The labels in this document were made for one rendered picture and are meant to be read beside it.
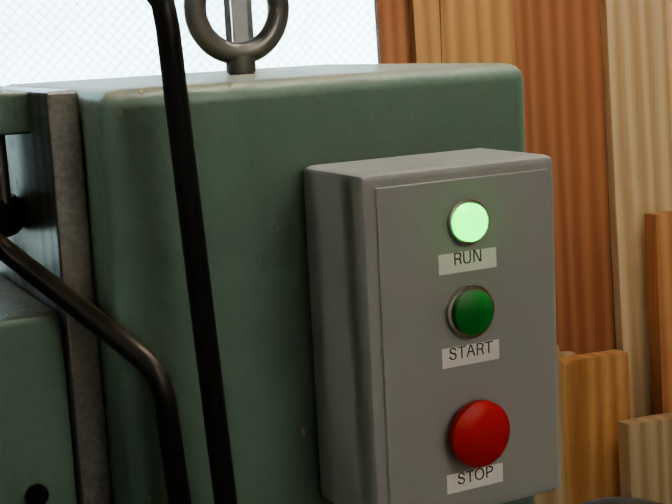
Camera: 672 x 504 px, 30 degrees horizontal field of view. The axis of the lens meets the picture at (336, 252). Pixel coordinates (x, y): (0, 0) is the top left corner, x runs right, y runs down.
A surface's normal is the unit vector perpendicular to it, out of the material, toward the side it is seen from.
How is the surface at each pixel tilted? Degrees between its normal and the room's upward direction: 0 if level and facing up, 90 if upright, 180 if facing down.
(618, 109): 86
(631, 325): 86
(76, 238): 90
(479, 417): 81
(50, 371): 90
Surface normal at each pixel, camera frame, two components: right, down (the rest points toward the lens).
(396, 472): 0.45, 0.13
